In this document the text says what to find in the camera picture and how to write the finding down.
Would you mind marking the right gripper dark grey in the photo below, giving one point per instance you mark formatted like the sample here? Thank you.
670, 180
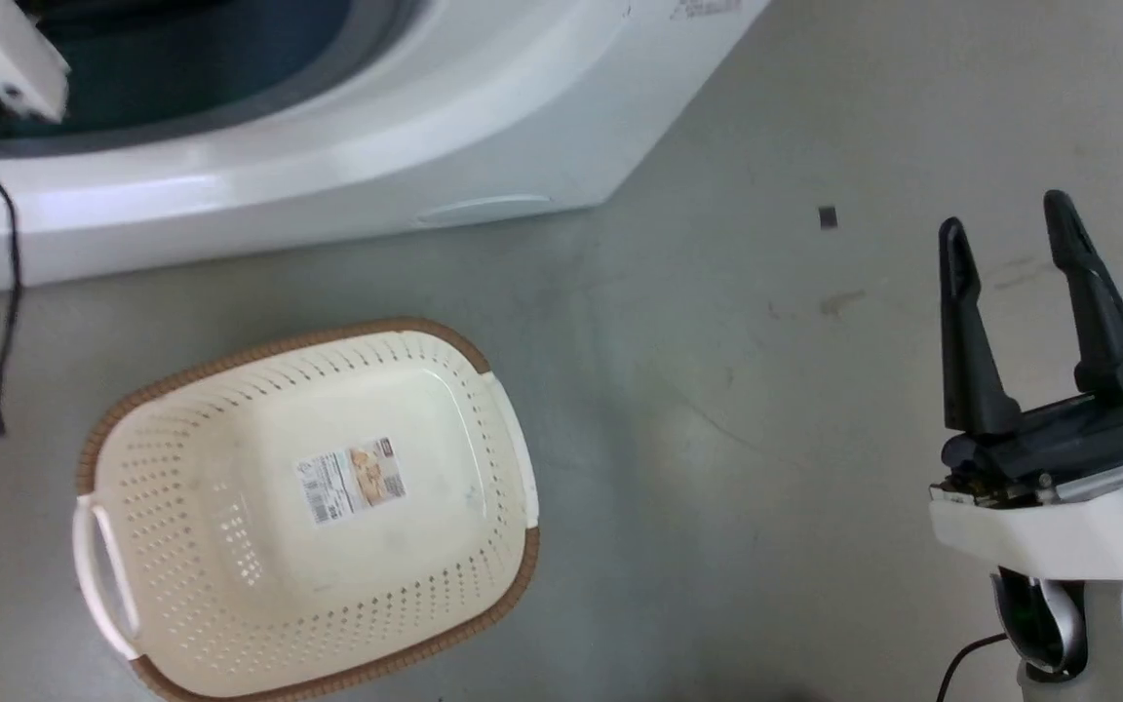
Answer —
1059, 526

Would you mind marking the white washing machine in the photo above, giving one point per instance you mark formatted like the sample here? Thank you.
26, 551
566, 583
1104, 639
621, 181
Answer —
328, 166

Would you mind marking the cream laundry basket brown rim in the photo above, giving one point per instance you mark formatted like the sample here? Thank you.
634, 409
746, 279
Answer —
230, 439

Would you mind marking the small black floor marker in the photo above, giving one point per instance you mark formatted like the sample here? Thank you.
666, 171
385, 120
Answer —
827, 216

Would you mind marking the printed paper label sticker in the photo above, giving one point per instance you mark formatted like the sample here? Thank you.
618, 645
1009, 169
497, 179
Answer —
351, 481

